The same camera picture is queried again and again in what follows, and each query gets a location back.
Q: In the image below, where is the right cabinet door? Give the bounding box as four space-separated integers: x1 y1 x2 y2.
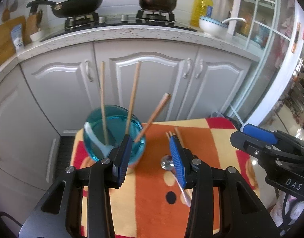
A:
94 40 198 123

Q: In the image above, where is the checkered red orange blanket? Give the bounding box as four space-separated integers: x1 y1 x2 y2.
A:
70 117 261 238

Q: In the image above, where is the black frying pan with lid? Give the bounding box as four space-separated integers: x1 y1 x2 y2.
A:
26 0 104 18

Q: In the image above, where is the silver cabinet handle left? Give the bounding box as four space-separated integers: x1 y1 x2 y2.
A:
85 60 93 82

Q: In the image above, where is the cabinet door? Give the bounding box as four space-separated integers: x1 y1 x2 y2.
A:
21 43 100 136
0 67 60 190
94 40 198 123

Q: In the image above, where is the pale bamboo chopsticks bundle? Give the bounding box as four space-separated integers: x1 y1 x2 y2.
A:
165 126 184 147

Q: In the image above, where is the curved brown wooden chopstick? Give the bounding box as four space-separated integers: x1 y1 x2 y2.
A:
125 61 141 134

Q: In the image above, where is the far left cabinet door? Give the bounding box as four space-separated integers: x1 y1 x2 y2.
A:
0 67 60 190

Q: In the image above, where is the long brown wooden chopstick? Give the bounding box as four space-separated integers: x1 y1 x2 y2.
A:
134 93 171 143

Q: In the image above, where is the glass display cabinet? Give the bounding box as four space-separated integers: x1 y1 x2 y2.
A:
227 0 295 57

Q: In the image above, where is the blue utensil holder cup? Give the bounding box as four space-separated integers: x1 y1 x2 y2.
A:
83 105 146 169

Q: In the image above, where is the black gas stove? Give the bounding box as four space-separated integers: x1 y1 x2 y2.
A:
41 9 196 41

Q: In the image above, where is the yellow oil bottle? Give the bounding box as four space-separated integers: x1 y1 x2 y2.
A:
190 0 213 27

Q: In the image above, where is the white blue packet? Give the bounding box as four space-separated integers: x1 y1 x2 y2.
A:
11 24 24 52

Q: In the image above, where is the white bowl with ladle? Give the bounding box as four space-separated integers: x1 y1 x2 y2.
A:
199 16 247 36

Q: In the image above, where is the white plastic spoon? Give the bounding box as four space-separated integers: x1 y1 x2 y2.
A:
84 122 114 158

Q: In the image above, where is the metal spoon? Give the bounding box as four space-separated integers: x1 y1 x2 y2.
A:
160 155 192 207

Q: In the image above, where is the small white bowl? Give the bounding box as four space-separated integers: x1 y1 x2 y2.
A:
30 30 45 42

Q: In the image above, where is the wooden cutting board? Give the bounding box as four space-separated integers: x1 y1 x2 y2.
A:
0 16 26 66

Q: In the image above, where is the wooden knife block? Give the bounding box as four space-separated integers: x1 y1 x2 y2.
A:
23 9 43 45

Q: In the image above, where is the light wooden chopstick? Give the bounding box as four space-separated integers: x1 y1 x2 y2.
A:
100 61 109 145

